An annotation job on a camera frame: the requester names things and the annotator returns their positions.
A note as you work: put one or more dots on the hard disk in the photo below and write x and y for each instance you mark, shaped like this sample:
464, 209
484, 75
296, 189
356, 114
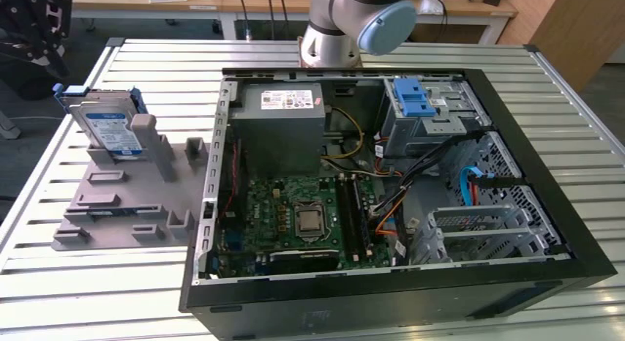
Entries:
110, 132

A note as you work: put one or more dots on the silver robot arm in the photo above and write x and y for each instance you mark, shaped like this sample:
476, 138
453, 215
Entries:
337, 11

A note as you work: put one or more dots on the metal disk bay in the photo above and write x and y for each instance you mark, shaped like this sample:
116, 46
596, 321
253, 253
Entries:
479, 211

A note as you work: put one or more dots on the wooden desk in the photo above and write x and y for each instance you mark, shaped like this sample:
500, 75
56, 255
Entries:
128, 5

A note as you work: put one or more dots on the white metal foot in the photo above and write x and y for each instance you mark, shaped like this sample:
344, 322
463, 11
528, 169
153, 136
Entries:
10, 129

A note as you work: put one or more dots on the grey parts rack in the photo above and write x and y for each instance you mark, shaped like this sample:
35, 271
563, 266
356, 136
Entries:
137, 194

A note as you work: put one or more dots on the RAM stick with blue label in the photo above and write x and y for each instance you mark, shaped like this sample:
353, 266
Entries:
113, 211

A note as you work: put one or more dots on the grey power supply unit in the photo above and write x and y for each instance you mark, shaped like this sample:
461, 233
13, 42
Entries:
273, 143

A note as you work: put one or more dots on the green motherboard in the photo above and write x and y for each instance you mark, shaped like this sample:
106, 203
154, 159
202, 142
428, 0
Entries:
273, 194

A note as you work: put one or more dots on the silver CPU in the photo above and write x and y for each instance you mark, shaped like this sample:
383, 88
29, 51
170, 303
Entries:
311, 221

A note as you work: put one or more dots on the black graphics card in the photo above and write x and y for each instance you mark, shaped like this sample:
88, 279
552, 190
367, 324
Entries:
303, 262

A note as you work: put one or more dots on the metal drive cage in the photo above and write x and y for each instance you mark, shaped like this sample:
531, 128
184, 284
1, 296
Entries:
440, 127

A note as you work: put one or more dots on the black PC case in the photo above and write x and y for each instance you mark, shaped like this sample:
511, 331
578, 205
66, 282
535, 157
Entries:
343, 311

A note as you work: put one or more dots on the wooden cabinet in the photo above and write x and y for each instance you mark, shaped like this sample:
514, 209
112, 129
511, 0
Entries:
576, 33

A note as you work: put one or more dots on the blue plastic drive bracket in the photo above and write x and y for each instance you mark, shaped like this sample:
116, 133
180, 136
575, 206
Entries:
411, 99

